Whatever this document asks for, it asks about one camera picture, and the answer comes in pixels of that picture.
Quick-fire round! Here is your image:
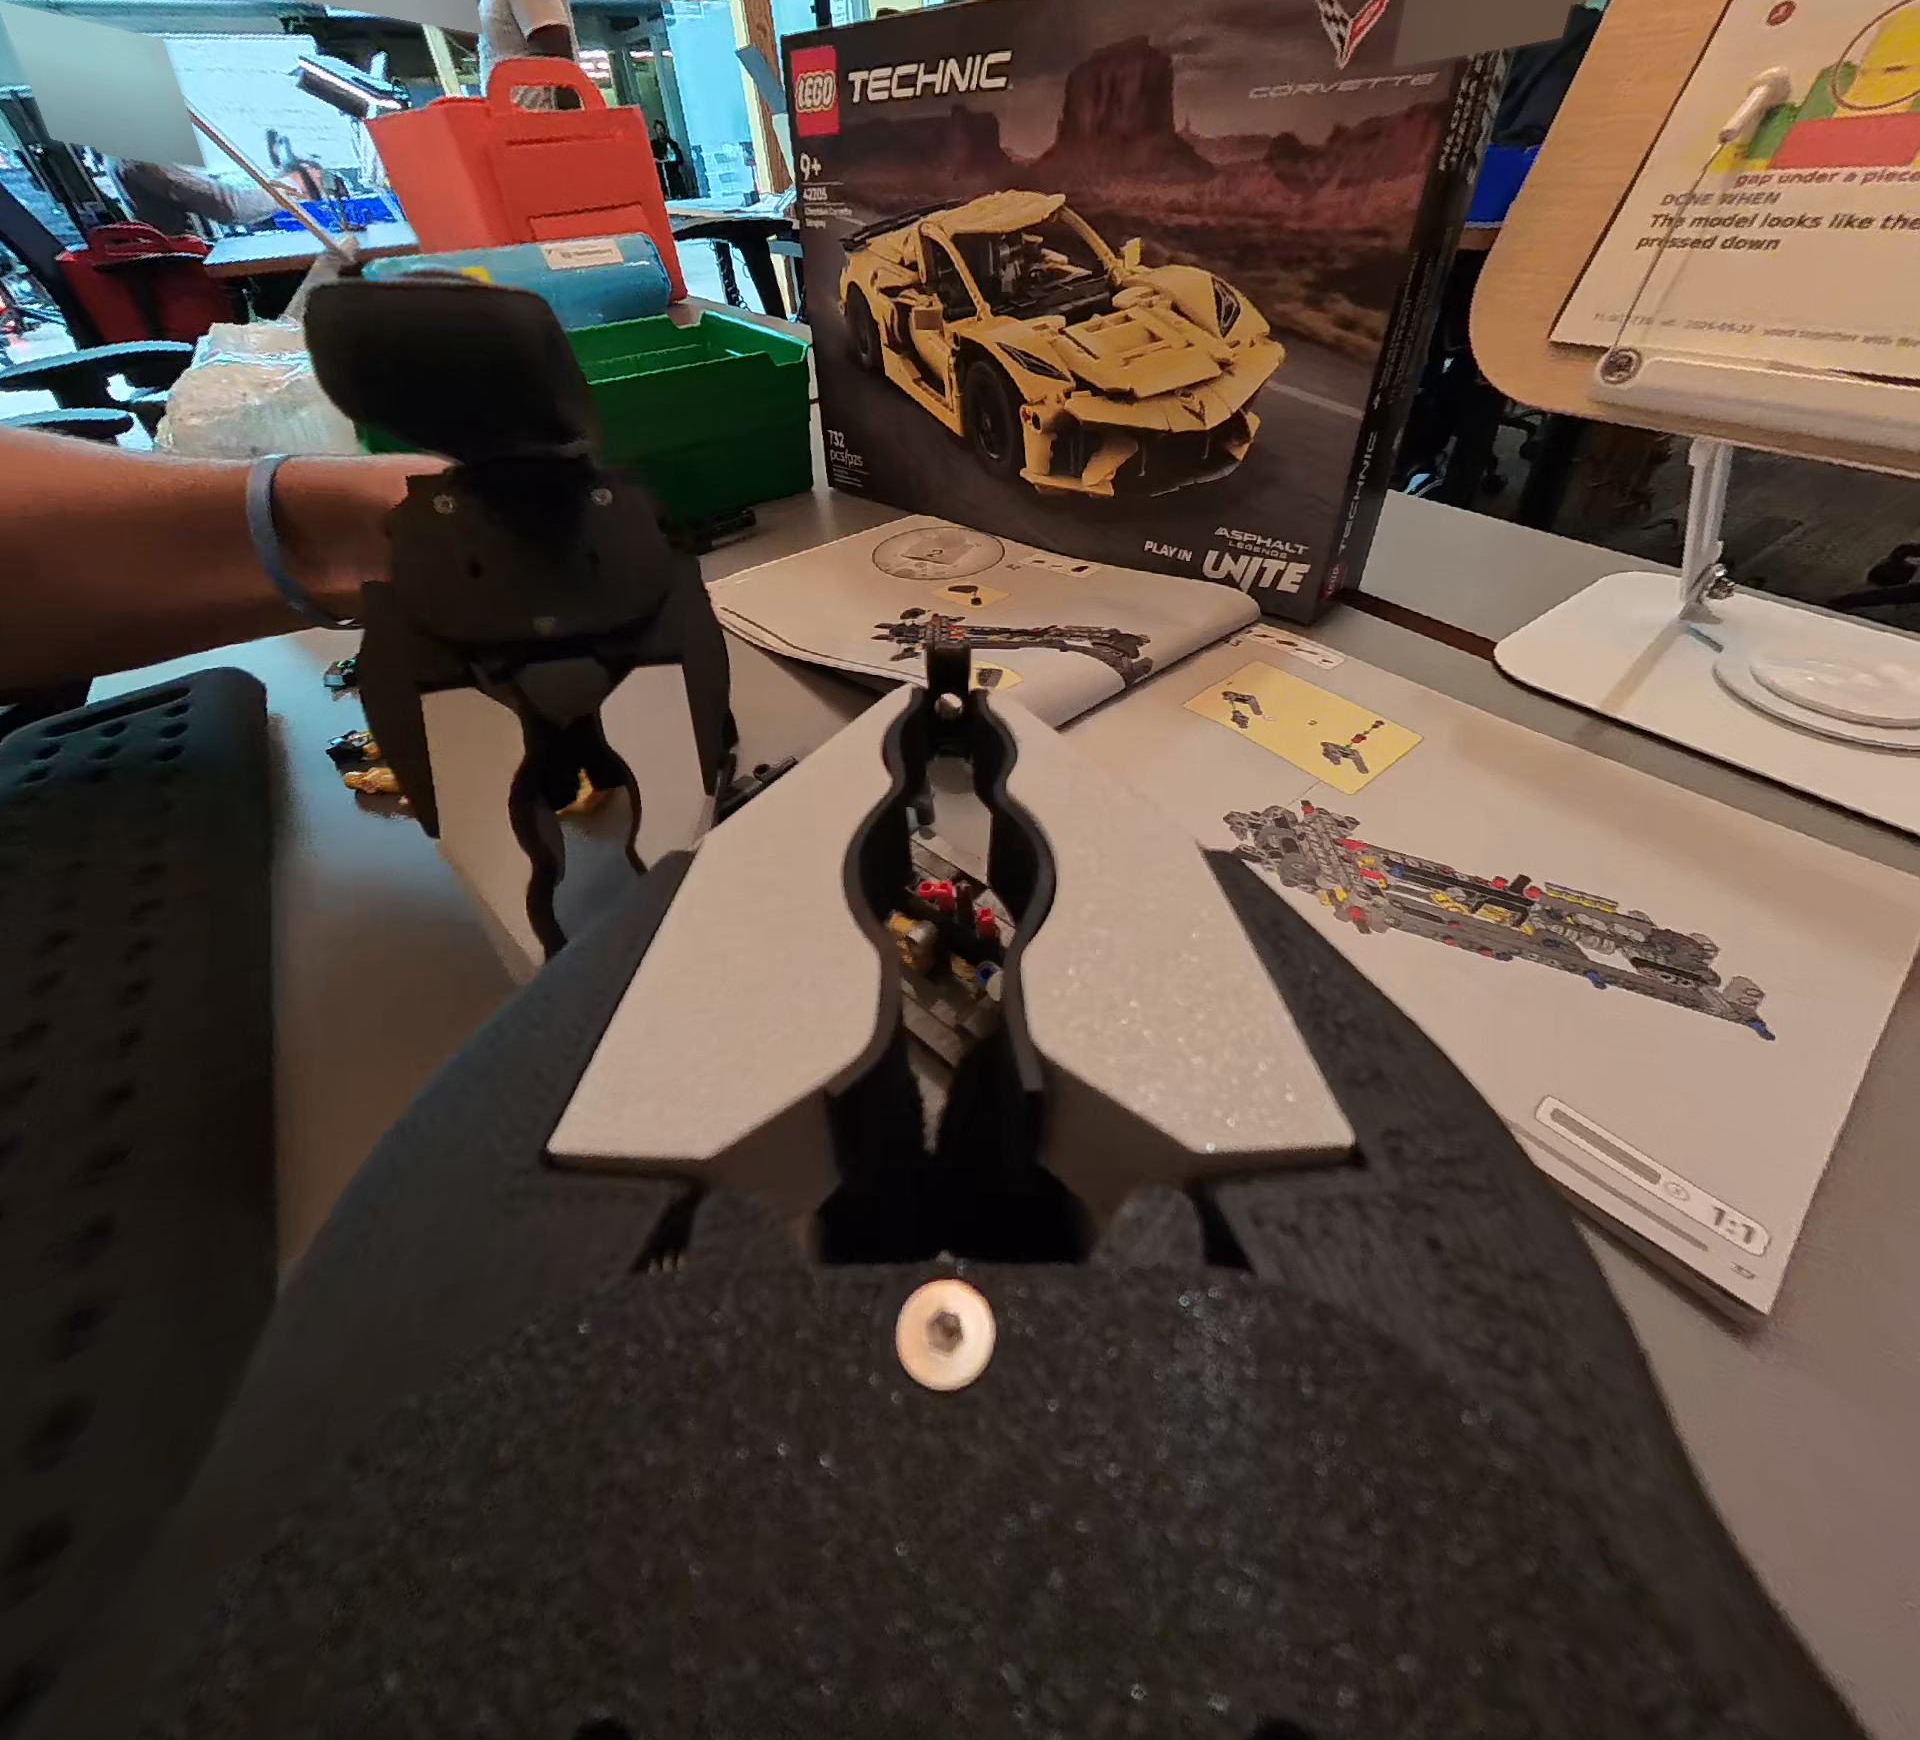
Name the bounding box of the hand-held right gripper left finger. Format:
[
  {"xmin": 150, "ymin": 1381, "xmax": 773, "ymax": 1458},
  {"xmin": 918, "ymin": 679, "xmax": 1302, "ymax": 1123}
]
[{"xmin": 544, "ymin": 685, "xmax": 921, "ymax": 1264}]

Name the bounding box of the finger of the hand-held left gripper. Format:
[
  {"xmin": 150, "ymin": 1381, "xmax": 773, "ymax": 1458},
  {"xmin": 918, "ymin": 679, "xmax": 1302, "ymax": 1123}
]
[
  {"xmin": 422, "ymin": 685, "xmax": 573, "ymax": 964},
  {"xmin": 592, "ymin": 659, "xmax": 715, "ymax": 876}
]

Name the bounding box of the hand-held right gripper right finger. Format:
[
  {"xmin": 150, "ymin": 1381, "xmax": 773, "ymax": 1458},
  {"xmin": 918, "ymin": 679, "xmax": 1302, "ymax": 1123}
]
[{"xmin": 967, "ymin": 688, "xmax": 1361, "ymax": 1255}]

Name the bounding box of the grey lego car chassis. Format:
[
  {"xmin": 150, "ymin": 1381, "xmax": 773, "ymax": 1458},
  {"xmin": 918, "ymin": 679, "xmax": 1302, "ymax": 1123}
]
[{"xmin": 880, "ymin": 795, "xmax": 1020, "ymax": 1067}]

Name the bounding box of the black lego connector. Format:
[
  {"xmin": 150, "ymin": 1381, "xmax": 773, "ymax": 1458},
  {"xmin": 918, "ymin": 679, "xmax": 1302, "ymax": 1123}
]
[{"xmin": 918, "ymin": 616, "xmax": 980, "ymax": 765}]

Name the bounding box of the person's left forearm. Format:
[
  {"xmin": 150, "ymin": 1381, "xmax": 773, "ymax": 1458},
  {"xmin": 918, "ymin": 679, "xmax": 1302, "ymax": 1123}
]
[{"xmin": 0, "ymin": 427, "xmax": 286, "ymax": 695}]

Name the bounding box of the pile of yellow lego pieces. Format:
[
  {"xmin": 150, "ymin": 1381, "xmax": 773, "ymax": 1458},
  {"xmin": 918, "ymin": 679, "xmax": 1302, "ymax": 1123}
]
[{"xmin": 337, "ymin": 721, "xmax": 616, "ymax": 815}]

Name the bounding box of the lego instruction booklet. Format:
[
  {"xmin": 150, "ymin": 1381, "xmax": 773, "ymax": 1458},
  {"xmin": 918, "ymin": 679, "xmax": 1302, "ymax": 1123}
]
[{"xmin": 704, "ymin": 513, "xmax": 1920, "ymax": 1324}]

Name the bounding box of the lego set box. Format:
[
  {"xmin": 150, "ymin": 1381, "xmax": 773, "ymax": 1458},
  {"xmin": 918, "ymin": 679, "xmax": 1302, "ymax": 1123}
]
[{"xmin": 781, "ymin": 0, "xmax": 1509, "ymax": 627}]

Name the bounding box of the person's left hand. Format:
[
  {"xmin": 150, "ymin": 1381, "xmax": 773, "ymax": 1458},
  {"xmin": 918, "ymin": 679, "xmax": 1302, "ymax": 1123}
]
[{"xmin": 291, "ymin": 455, "xmax": 448, "ymax": 612}]

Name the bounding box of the green plastic bin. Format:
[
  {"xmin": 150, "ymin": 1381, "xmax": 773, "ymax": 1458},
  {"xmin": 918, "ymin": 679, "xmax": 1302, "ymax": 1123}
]
[{"xmin": 360, "ymin": 307, "xmax": 814, "ymax": 535}]

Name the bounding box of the light blue wristband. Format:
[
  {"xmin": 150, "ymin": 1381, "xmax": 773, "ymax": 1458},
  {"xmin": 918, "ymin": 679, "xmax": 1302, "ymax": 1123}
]
[{"xmin": 246, "ymin": 455, "xmax": 355, "ymax": 632}]

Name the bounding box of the light blue roll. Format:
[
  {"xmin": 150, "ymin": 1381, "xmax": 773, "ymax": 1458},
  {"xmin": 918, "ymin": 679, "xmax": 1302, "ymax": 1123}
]
[{"xmin": 360, "ymin": 238, "xmax": 675, "ymax": 336}]

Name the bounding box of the clear plastic bag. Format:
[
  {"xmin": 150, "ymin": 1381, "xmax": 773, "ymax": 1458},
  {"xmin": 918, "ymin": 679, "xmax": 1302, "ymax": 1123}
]
[{"xmin": 159, "ymin": 324, "xmax": 362, "ymax": 460}]

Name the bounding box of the orange bag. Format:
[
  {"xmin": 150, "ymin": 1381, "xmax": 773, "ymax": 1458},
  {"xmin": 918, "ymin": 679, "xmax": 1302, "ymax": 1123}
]
[{"xmin": 362, "ymin": 59, "xmax": 685, "ymax": 306}]

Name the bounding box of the black dotted pad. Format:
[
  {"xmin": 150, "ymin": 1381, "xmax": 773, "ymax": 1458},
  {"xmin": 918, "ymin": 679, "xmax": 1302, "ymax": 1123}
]
[{"xmin": 0, "ymin": 667, "xmax": 281, "ymax": 1727}]

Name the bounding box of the red office chair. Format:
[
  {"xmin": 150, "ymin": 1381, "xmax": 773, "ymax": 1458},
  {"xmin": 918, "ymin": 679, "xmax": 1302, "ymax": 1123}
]
[{"xmin": 58, "ymin": 222, "xmax": 229, "ymax": 347}]

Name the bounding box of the white document stand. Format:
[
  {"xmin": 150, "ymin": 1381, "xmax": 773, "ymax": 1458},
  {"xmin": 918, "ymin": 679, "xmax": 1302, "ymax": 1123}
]
[{"xmin": 1494, "ymin": 346, "xmax": 1920, "ymax": 841}]

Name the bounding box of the wooden clipboard board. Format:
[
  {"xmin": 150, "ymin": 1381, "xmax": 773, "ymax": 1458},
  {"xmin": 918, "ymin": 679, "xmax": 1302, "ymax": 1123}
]
[{"xmin": 1468, "ymin": 0, "xmax": 1920, "ymax": 479}]

